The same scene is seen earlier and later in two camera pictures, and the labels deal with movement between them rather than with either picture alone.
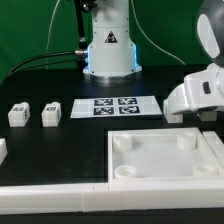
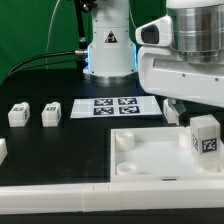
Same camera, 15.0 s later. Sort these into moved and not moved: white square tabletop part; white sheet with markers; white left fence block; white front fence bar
Moved: white square tabletop part
Not moved: white left fence block; white front fence bar; white sheet with markers
